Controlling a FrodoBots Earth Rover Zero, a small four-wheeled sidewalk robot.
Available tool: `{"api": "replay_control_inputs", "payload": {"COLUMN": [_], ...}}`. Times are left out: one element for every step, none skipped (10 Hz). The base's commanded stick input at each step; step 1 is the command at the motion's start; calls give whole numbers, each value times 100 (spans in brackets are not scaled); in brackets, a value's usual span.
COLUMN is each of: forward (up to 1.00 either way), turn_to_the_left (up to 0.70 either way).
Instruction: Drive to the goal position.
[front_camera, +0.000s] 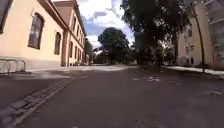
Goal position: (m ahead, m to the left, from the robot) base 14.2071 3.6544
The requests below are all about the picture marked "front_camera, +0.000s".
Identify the round dark tree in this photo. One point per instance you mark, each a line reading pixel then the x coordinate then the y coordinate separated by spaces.
pixel 114 43

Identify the grey asphalt road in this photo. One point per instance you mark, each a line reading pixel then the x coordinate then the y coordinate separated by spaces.
pixel 113 100

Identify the large dark tree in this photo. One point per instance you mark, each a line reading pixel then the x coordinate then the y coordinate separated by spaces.
pixel 150 26

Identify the pale pavement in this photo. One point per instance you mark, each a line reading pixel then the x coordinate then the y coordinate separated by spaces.
pixel 196 70

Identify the cobblestone kerb strip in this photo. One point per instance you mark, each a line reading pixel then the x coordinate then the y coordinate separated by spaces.
pixel 31 100

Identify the thin leaning tree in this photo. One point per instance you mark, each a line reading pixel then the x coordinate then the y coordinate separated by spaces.
pixel 199 36

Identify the grey pavement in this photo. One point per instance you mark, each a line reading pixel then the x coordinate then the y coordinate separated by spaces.
pixel 20 88

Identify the yellow building with arched windows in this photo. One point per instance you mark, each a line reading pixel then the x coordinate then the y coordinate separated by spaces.
pixel 20 36

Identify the metal bicycle rack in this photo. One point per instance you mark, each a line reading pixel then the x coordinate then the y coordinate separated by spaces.
pixel 11 65

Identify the pale multi-storey building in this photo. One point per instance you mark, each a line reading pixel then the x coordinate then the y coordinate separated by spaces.
pixel 213 36

